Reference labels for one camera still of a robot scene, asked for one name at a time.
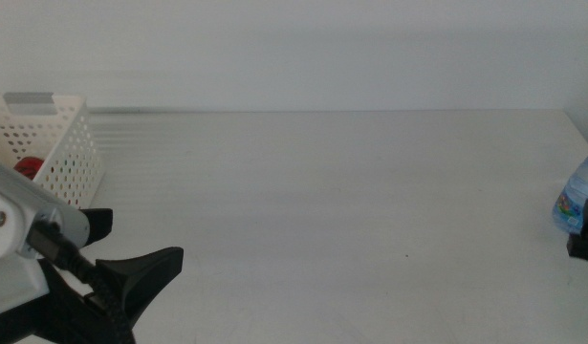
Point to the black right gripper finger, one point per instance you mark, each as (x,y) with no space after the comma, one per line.
(587,246)

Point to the red drink can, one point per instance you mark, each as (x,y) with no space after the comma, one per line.
(29,167)

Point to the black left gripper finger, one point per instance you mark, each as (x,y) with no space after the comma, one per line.
(100,222)
(145,272)

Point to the small water bottle blue cap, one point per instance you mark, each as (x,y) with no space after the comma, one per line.
(575,191)

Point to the white perforated plastic basket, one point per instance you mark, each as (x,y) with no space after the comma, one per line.
(78,143)

